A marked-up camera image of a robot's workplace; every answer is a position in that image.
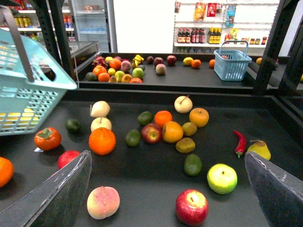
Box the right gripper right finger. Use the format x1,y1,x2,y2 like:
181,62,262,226
244,152,303,227

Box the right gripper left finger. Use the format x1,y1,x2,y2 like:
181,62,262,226
0,150,92,227

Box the yellow lemon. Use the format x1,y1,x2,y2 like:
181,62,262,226
0,108,40,129

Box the light blue shopping basket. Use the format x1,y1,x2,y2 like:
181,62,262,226
0,6,77,136

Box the back shelf fruit pile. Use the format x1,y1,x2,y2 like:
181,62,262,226
85,54,216,84

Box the sauce bottles on shelf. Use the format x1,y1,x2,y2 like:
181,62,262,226
176,27,222,44

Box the dark red apple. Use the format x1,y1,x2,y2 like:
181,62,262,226
57,150,80,169

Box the pale peach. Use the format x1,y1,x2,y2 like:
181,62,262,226
87,186,120,220

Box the yellow green pear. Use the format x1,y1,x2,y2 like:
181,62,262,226
247,140,271,160

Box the white price tag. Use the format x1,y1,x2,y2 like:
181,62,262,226
34,148,43,152

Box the large orange front left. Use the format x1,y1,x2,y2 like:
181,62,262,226
0,157,14,187

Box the green apple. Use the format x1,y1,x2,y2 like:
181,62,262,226
207,163,238,195

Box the orange persimmon green calyx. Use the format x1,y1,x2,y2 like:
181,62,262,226
34,127,62,151

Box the red chili pepper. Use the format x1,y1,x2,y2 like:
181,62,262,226
233,130,247,158

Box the round orange centre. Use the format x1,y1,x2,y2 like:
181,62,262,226
89,127,116,156

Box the dark green avocado left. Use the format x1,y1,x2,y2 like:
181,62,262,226
64,118,81,134

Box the red apple front right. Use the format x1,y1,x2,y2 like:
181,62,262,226
176,189,209,227

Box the white pear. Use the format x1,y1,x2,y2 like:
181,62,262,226
90,101,110,118
90,117,112,132
174,96,193,114

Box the green avocado right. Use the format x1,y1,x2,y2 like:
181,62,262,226
183,154,202,176

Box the green lime lower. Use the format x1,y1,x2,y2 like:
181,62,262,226
125,129,141,147

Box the green lime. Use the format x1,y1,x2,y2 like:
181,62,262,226
125,129,141,147
137,111,154,126

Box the white pear left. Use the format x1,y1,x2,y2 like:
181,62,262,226
90,101,110,118

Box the brown kiwi lower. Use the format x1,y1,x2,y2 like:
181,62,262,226
175,138,196,154

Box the brown kiwi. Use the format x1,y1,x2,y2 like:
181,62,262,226
175,138,196,154
182,122,197,137

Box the golden orange apple upper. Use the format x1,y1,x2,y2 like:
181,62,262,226
189,107,209,128

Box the golden orange apple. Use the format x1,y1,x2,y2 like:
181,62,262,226
162,121,183,143
189,107,209,128

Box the brown kiwi upper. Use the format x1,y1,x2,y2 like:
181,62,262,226
182,122,197,137

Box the red yellow apple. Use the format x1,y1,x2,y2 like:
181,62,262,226
141,123,162,144

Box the green lime upper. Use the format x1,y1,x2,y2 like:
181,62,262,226
137,111,154,126

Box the golden orange apple lower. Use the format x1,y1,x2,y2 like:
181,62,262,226
162,121,183,143

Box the white pear right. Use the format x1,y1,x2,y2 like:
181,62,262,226
174,96,193,114

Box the small tangerine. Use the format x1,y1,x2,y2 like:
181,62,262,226
154,110,173,128

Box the small blue basket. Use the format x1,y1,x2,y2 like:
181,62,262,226
214,40,252,81

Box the black shelf upright post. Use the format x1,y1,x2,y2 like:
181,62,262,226
29,0,76,80

